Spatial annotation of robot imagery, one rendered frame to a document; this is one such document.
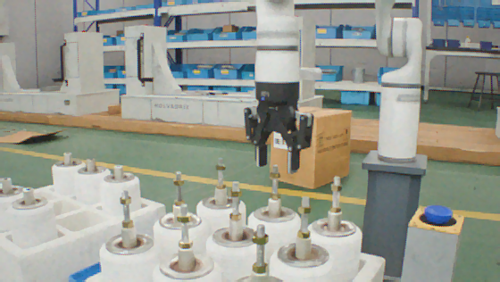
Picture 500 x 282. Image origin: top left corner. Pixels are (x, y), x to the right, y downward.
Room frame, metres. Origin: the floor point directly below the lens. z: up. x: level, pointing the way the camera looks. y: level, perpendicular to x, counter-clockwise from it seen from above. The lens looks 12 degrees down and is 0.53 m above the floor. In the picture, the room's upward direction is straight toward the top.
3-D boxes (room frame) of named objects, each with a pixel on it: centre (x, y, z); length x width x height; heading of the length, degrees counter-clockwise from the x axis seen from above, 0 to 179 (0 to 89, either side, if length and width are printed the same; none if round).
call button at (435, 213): (0.51, -0.27, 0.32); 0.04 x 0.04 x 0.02
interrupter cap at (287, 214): (0.71, -0.05, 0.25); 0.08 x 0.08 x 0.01
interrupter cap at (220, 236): (0.61, 0.02, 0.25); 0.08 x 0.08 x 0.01
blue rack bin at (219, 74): (5.99, 0.21, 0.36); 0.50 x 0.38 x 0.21; 156
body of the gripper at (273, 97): (0.71, -0.05, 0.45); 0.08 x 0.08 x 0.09
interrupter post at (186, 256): (0.51, 0.08, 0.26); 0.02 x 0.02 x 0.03
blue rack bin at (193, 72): (6.16, 0.62, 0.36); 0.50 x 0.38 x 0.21; 155
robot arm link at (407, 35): (0.94, -0.36, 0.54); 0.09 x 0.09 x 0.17; 65
